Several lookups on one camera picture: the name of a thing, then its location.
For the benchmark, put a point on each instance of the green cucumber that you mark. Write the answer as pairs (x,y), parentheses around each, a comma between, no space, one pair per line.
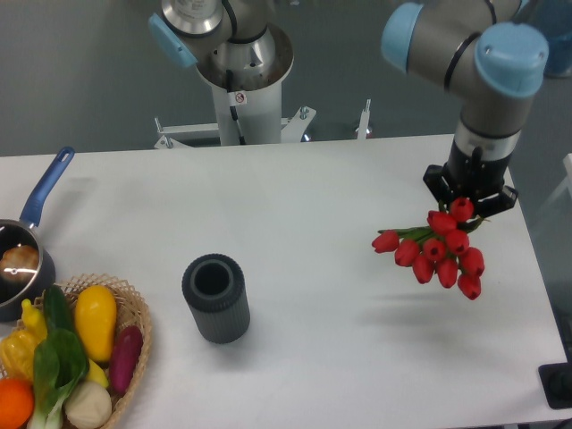
(56,310)

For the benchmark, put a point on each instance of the yellow bell pepper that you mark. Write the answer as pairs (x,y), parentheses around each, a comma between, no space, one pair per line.
(17,355)

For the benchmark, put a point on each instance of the yellow mango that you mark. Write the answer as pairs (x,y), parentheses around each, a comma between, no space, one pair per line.
(95,318)

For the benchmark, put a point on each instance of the black device at edge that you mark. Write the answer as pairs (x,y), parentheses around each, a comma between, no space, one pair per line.
(556,382)

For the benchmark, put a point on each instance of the yellow banana piece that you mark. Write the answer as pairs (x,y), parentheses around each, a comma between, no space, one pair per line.
(96,374)

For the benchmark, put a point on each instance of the beige garlic bulb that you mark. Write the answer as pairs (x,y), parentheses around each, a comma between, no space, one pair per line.
(89,406)

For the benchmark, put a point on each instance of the woven wicker basket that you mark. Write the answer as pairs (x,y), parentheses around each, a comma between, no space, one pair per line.
(131,310)

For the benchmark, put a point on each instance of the purple eggplant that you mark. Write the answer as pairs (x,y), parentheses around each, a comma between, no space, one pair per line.
(125,357)

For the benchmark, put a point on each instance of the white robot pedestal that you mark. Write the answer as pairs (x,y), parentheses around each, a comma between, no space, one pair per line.
(246,87)

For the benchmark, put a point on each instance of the small yellow squash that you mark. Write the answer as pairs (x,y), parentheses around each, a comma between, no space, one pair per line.
(33,320)

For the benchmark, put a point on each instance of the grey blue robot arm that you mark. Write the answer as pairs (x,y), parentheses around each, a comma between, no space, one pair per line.
(472,49)

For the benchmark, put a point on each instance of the blue handled saucepan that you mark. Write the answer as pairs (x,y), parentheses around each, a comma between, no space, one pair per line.
(23,232)

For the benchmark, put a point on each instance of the dark grey ribbed vase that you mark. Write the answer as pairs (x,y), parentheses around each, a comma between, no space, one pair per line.
(214,288)

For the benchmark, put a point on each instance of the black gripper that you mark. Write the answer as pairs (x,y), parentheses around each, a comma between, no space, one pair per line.
(473,177)

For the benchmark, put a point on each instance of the bread roll in pan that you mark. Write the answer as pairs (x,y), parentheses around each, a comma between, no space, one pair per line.
(19,264)

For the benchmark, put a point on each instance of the orange fruit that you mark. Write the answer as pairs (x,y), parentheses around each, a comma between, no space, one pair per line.
(17,402)

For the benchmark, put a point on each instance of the green bok choy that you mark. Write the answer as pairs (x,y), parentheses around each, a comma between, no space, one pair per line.
(60,363)

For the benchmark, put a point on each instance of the red tulip bouquet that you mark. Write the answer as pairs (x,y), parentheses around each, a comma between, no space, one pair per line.
(441,249)

